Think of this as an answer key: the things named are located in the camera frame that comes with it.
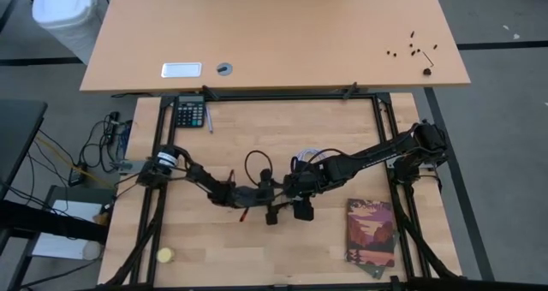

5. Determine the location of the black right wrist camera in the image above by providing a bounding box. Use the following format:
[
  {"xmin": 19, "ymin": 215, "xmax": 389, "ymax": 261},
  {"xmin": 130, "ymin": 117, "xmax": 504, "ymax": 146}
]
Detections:
[{"xmin": 293, "ymin": 198, "xmax": 315, "ymax": 222}]

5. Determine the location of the yellow tape roll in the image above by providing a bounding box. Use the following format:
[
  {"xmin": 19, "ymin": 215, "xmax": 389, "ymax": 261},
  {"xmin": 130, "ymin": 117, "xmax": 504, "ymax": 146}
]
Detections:
[{"xmin": 155, "ymin": 246, "xmax": 176, "ymax": 264}]

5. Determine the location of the white lamp power cord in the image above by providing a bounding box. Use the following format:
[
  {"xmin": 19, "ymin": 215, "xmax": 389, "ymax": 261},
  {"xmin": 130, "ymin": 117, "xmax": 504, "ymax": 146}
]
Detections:
[{"xmin": 295, "ymin": 147, "xmax": 329, "ymax": 162}]

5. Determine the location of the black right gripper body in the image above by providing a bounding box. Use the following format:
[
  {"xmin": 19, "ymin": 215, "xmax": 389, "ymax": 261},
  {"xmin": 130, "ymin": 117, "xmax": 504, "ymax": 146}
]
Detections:
[{"xmin": 284, "ymin": 164, "xmax": 339, "ymax": 200}]

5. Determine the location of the black side table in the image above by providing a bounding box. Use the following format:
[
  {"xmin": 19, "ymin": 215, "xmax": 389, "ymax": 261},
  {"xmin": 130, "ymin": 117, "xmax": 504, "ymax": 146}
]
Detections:
[{"xmin": 0, "ymin": 100, "xmax": 48, "ymax": 198}]

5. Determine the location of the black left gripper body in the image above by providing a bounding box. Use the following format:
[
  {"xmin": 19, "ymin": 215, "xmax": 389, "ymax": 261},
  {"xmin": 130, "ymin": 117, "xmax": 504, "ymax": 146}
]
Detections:
[{"xmin": 233, "ymin": 168, "xmax": 280, "ymax": 226}]

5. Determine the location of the dark green card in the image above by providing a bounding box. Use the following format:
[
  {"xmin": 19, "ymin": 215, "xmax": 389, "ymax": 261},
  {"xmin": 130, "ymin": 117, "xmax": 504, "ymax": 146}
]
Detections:
[{"xmin": 357, "ymin": 233, "xmax": 402, "ymax": 281}]

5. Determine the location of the landscape picture postcard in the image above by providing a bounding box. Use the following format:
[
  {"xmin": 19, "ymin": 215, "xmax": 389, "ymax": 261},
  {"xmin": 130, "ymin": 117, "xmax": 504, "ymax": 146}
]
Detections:
[{"xmin": 344, "ymin": 198, "xmax": 397, "ymax": 269}]

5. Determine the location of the white paper sheet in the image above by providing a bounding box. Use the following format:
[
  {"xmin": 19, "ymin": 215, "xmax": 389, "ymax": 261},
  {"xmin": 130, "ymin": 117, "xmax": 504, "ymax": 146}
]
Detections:
[{"xmin": 32, "ymin": 199, "xmax": 104, "ymax": 261}]

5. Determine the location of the black cable sleeve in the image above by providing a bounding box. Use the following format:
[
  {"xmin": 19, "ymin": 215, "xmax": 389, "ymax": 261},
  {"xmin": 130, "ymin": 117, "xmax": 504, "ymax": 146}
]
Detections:
[
  {"xmin": 102, "ymin": 213, "xmax": 166, "ymax": 288},
  {"xmin": 396, "ymin": 205, "xmax": 466, "ymax": 282}
]

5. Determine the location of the light brown desk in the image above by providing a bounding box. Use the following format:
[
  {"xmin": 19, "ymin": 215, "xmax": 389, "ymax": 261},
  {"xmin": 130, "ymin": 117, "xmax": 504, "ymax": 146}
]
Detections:
[{"xmin": 79, "ymin": 0, "xmax": 472, "ymax": 94}]

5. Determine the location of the black power strip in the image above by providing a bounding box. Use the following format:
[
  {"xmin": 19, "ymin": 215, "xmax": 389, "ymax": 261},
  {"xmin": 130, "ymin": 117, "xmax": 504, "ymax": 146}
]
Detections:
[{"xmin": 104, "ymin": 110, "xmax": 123, "ymax": 145}]

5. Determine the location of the black aluminium table frame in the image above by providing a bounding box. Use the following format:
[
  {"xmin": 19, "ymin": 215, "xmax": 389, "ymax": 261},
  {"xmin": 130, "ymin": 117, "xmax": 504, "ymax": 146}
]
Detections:
[{"xmin": 128, "ymin": 92, "xmax": 433, "ymax": 291}]

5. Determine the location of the white waste bin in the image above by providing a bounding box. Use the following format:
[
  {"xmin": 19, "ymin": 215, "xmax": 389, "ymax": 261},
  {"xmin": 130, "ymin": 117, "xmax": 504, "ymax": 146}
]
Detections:
[{"xmin": 32, "ymin": 0, "xmax": 104, "ymax": 65}]

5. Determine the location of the black looped camera cable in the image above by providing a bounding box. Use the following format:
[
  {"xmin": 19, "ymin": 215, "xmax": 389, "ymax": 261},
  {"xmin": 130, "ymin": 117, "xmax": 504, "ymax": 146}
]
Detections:
[{"xmin": 244, "ymin": 150, "xmax": 274, "ymax": 187}]

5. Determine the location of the black desk calculator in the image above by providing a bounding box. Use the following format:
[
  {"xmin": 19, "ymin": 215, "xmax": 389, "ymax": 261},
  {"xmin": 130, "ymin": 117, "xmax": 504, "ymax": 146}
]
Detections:
[{"xmin": 173, "ymin": 94, "xmax": 206, "ymax": 128}]

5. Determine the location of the silver rectangular desk plate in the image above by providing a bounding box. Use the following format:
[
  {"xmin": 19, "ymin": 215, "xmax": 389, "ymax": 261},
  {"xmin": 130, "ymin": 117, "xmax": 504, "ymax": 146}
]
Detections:
[{"xmin": 160, "ymin": 62, "xmax": 203, "ymax": 79}]

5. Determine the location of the black power adapter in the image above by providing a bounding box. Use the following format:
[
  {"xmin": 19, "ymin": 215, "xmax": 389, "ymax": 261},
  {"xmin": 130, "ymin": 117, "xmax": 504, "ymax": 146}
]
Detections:
[{"xmin": 68, "ymin": 164, "xmax": 89, "ymax": 187}]

